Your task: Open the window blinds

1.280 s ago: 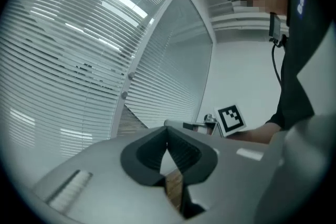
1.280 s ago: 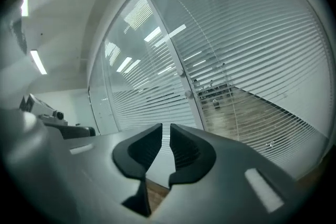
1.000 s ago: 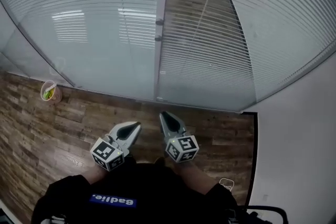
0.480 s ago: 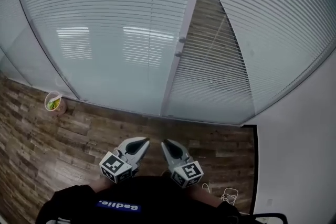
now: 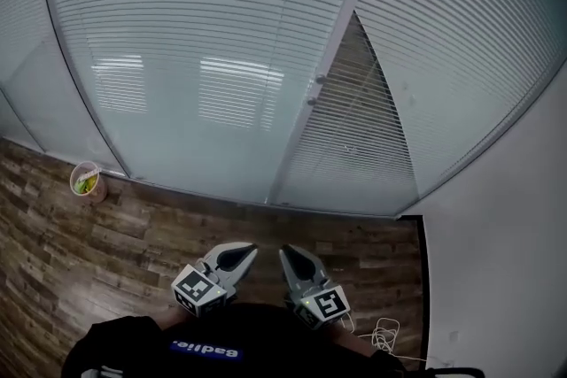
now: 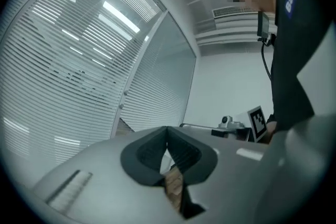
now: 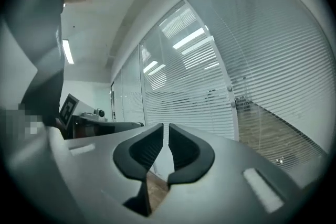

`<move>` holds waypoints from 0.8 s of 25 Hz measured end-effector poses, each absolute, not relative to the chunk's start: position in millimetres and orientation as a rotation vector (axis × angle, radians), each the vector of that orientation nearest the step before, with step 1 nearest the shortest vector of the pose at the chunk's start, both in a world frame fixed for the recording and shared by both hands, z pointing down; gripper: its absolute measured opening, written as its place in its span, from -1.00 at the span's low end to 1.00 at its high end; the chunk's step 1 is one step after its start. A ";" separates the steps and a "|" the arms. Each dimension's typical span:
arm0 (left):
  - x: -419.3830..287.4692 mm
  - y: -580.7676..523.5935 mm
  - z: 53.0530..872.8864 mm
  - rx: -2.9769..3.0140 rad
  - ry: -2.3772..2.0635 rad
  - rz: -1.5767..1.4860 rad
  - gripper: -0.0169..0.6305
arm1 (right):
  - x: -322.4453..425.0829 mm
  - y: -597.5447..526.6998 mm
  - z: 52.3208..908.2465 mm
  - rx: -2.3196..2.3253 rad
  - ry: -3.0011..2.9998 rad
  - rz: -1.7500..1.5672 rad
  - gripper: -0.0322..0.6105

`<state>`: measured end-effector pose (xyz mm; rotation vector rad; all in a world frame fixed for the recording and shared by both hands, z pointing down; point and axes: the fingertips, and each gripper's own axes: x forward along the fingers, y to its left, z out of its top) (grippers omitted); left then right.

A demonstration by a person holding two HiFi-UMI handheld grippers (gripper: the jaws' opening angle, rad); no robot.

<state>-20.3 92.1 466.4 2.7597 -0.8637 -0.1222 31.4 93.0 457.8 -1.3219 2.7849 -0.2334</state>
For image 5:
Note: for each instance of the white wall socket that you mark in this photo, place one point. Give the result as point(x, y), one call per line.
point(454, 335)

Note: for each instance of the person's right forearm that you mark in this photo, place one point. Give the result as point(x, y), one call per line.
point(354, 341)

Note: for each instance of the person's black shirt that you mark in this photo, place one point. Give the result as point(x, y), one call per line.
point(266, 349)

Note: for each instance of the instant noodle cup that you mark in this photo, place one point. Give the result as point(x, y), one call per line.
point(86, 181)

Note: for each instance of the person's left forearm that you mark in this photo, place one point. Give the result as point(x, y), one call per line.
point(172, 316)

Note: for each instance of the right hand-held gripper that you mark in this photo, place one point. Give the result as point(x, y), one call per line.
point(323, 307)

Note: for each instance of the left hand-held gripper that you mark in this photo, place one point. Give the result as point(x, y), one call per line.
point(197, 290)

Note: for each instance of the black baseboard strip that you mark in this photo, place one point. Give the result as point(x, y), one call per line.
point(424, 279)

